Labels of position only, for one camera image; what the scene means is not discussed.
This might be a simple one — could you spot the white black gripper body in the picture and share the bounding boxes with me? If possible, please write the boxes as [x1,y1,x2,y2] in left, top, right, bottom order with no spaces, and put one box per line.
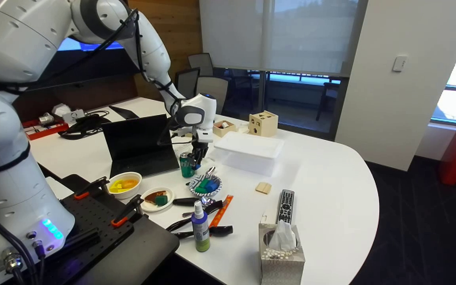
[168,119,213,167]

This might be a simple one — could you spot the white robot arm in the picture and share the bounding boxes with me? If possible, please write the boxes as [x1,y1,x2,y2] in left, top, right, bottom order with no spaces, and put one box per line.
[0,0,215,167]

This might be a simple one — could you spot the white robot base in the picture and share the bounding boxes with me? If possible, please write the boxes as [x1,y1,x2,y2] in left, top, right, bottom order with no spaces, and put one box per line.
[0,85,76,285]

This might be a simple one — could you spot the small white plate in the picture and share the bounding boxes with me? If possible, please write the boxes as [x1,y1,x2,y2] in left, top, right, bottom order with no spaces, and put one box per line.
[141,189,174,213]

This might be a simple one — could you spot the green cube block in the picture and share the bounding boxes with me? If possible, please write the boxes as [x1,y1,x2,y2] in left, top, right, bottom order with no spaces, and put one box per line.
[155,197,168,207]

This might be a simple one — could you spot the brown heart-shaped block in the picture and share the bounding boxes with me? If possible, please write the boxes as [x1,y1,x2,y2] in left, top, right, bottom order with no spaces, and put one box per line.
[145,192,163,202]

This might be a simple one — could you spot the small wooden box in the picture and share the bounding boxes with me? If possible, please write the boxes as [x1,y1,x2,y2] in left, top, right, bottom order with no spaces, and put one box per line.
[213,121,237,137]

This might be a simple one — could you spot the black office chair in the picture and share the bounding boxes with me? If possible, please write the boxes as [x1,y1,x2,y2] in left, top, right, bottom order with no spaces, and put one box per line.
[175,69,199,99]

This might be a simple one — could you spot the grey office chair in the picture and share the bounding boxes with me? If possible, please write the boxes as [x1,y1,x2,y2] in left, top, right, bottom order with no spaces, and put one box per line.
[196,78,228,113]

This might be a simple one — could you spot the green can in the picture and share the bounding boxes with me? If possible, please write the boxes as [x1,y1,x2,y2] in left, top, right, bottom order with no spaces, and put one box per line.
[179,153,196,180]

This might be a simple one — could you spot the black laptop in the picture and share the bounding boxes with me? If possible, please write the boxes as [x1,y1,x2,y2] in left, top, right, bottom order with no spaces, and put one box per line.
[103,115,179,176]

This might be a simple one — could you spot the white bowl with blue blocks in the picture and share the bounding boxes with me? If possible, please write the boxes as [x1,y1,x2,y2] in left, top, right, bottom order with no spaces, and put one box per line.
[188,175,221,197]

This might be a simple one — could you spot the stack of white paper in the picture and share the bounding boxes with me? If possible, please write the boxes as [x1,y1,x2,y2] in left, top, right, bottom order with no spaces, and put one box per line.
[213,132,283,176]

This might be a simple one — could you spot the large wooden sorting cube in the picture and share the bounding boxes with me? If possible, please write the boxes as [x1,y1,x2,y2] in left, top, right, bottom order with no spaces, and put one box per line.
[248,112,278,137]

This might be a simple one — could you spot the white bowl with yellow blocks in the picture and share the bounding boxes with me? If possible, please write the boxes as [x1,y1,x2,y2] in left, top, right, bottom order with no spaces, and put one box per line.
[107,172,142,200]

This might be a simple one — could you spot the black headphones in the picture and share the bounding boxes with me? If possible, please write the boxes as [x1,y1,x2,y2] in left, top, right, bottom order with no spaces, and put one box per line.
[60,115,107,140]

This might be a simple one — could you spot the flat wooden tile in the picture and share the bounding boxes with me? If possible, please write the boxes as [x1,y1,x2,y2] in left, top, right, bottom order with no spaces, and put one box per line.
[255,183,272,195]

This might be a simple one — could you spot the orange ruler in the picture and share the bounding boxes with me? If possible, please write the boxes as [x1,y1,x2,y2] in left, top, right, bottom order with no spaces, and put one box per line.
[209,195,232,229]

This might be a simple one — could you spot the blue white spray bottle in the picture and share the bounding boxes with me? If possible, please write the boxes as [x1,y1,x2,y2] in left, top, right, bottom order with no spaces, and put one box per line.
[191,202,210,252]

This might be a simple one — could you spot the grey remote control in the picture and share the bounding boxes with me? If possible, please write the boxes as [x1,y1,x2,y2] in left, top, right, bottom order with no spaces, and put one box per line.
[275,191,294,222]

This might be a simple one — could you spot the red tool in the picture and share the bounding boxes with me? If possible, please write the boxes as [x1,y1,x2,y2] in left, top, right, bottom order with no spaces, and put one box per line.
[23,123,68,142]

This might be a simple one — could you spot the black perforated mounting board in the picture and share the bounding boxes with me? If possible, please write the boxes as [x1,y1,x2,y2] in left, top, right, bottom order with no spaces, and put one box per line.
[50,194,133,275]

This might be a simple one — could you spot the silver tissue box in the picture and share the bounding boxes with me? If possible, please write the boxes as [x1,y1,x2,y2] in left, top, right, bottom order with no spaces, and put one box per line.
[258,224,305,285]

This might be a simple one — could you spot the white wall switch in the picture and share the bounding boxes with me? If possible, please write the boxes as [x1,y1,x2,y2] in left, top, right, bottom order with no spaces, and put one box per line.
[391,56,407,74]

